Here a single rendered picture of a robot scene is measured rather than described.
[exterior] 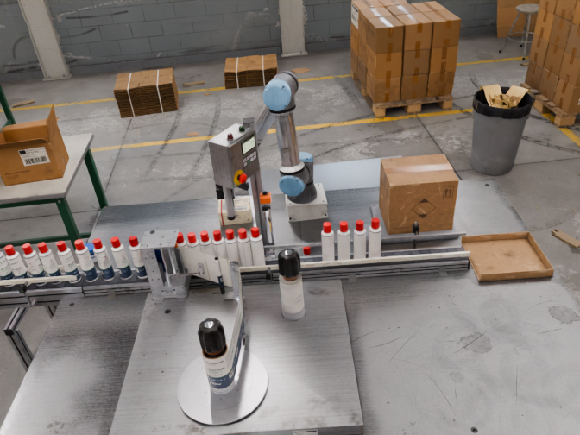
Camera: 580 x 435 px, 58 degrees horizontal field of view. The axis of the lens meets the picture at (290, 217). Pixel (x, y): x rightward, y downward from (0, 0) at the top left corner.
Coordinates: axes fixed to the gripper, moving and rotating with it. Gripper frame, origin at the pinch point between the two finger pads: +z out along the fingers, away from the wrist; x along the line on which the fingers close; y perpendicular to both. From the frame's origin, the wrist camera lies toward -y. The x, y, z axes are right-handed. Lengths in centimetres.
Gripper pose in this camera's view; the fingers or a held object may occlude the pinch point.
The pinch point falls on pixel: (235, 208)
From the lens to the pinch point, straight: 266.3
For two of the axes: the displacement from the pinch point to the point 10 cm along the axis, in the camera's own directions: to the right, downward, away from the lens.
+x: 1.0, 5.7, -8.2
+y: -9.9, 1.3, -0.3
